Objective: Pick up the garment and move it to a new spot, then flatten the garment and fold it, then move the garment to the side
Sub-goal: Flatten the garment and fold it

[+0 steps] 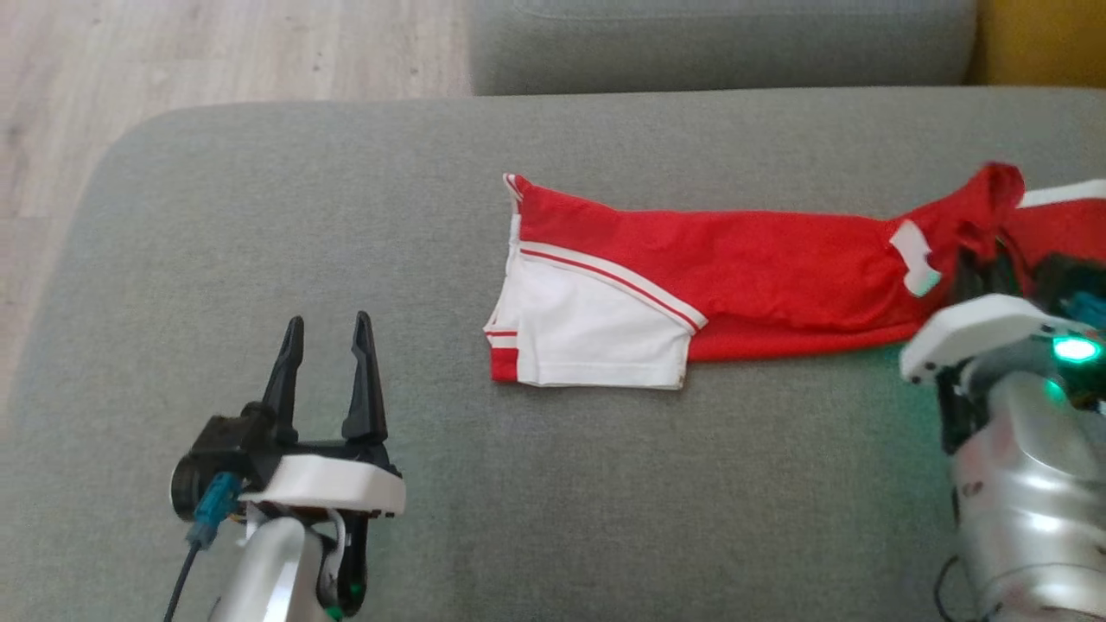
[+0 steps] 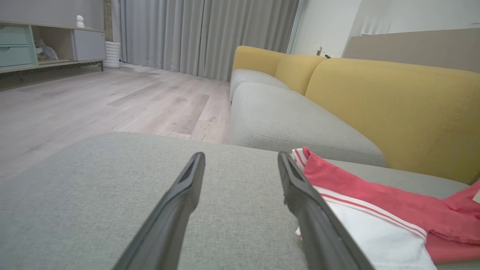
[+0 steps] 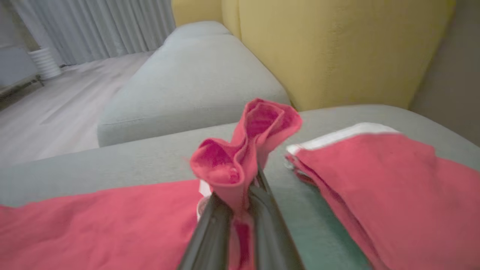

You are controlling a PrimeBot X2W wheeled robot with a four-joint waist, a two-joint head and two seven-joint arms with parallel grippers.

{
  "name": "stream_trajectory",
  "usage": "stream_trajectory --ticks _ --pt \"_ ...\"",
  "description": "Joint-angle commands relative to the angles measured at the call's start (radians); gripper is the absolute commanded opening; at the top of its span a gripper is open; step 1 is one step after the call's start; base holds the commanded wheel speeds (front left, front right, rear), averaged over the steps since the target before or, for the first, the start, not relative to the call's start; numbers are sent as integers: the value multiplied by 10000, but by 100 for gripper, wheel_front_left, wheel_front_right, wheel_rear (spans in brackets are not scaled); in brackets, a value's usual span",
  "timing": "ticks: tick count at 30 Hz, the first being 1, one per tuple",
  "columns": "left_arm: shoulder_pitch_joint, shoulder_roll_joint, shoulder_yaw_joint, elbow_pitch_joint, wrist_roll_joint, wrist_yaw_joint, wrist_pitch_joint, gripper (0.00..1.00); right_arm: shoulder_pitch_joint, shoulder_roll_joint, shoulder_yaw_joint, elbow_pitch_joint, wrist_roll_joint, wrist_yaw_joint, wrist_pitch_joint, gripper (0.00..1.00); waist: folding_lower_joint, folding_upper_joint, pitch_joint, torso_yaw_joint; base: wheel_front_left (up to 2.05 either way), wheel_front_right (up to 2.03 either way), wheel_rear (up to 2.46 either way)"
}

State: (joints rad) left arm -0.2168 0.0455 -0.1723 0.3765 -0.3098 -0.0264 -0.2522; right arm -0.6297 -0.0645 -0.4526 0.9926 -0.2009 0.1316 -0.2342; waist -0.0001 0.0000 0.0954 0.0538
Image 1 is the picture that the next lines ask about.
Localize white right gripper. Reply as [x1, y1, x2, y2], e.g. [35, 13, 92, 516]
[899, 242, 1081, 385]

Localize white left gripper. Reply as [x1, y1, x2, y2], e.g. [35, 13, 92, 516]
[238, 311, 407, 519]

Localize red shorts with white stripe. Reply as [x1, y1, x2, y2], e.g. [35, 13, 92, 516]
[1007, 179, 1106, 293]

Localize red white numbered jersey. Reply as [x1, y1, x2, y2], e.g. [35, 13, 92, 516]
[482, 162, 1027, 390]

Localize yellow upholstered panel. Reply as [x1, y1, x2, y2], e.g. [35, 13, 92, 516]
[968, 0, 1106, 87]

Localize large grey sofa seat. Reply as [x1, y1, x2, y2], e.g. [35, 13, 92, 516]
[0, 86, 1106, 622]

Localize small grey sofa cushion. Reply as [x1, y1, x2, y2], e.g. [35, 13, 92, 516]
[471, 0, 977, 96]

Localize teal right cable connector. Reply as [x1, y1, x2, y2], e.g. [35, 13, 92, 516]
[1067, 291, 1106, 331]

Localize teal cable connector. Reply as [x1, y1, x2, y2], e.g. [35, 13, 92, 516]
[188, 471, 243, 550]
[1067, 291, 1106, 331]

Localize teal left cable connector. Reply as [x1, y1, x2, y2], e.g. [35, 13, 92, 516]
[188, 471, 243, 550]

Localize thin black left cable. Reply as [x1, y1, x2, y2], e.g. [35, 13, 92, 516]
[162, 543, 201, 622]

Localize thin black cable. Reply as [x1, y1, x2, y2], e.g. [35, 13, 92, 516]
[162, 543, 201, 622]
[931, 555, 979, 622]

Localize thin black right cable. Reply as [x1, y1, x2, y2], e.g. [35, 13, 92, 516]
[931, 555, 979, 622]

